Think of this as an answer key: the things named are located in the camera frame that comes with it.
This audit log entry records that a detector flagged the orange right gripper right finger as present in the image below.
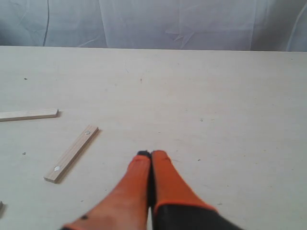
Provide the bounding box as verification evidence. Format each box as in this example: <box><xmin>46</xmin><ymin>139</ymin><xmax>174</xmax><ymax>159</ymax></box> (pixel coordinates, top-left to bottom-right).
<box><xmin>152</xmin><ymin>150</ymin><xmax>241</xmax><ymax>230</ymax></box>

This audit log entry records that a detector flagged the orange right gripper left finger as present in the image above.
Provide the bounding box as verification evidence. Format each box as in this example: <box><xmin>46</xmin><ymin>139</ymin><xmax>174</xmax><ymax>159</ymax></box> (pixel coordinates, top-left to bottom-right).
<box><xmin>62</xmin><ymin>151</ymin><xmax>151</xmax><ymax>230</ymax></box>

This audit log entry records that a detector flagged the wood strip with magnets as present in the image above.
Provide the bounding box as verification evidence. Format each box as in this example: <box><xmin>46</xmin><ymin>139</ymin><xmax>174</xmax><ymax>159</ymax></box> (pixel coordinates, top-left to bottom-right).
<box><xmin>44</xmin><ymin>125</ymin><xmax>99</xmax><ymax>184</ymax></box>

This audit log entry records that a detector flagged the wood strip at edge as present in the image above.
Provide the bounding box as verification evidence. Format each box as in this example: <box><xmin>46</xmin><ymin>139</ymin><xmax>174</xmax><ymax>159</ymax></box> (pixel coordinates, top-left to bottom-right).
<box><xmin>0</xmin><ymin>201</ymin><xmax>6</xmax><ymax>218</ymax></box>

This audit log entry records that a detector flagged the long horizontal wood strip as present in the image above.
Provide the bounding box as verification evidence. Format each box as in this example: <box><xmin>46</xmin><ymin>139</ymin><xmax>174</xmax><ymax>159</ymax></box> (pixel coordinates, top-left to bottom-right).
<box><xmin>0</xmin><ymin>109</ymin><xmax>59</xmax><ymax>122</ymax></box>

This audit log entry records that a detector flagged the white backdrop cloth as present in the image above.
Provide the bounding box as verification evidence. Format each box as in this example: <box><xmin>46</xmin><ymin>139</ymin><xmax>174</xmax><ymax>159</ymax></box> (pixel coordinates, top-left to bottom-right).
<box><xmin>0</xmin><ymin>0</ymin><xmax>307</xmax><ymax>52</ymax></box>

